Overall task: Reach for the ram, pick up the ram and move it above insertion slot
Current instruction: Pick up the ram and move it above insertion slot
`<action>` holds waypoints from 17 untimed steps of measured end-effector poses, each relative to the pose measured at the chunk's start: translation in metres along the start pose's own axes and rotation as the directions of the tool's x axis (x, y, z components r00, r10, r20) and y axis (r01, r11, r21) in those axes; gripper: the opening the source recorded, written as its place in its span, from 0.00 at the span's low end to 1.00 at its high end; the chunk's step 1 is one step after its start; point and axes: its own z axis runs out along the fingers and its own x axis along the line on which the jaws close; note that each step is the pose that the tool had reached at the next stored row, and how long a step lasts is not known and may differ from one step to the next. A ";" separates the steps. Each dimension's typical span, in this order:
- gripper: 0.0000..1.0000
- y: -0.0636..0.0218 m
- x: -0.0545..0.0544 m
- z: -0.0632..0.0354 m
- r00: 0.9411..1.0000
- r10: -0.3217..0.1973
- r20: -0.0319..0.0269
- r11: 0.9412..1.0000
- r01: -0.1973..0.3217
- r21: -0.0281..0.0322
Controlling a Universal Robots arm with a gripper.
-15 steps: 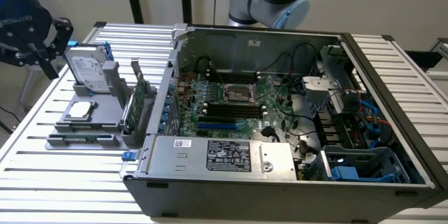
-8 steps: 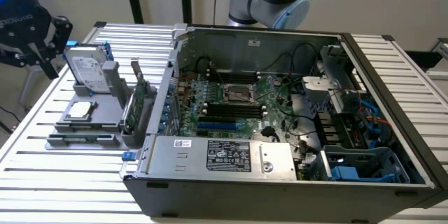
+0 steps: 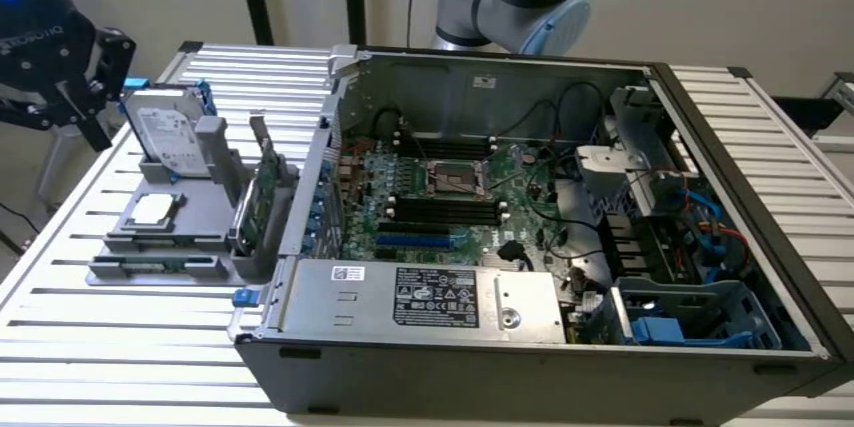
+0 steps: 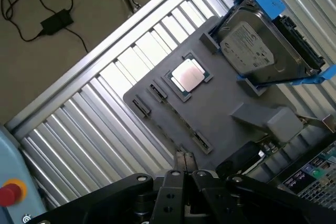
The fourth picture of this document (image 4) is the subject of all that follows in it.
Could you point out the blue disk caddy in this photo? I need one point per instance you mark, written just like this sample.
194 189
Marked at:
270 3

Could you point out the grey parts rack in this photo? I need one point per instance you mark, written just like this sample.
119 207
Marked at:
223 108

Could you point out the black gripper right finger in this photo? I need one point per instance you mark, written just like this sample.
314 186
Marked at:
207 197

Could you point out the silver hard disk drive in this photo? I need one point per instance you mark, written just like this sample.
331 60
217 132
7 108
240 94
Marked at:
252 48

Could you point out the blue-grey teach pendant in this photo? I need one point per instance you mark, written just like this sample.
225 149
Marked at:
15 161

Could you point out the black graphics card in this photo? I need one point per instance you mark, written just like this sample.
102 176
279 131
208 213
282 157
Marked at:
241 155

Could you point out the black power adapter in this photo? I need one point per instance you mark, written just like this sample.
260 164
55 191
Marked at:
56 22

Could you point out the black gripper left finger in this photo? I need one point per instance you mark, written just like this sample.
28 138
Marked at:
168 197

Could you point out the red emergency stop button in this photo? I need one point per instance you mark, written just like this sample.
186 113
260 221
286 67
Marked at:
6 195

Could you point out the computer chassis rear panel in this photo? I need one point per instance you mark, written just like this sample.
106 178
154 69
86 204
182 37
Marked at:
315 182

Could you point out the silver CPU chip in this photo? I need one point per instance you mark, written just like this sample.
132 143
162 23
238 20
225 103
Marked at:
189 75

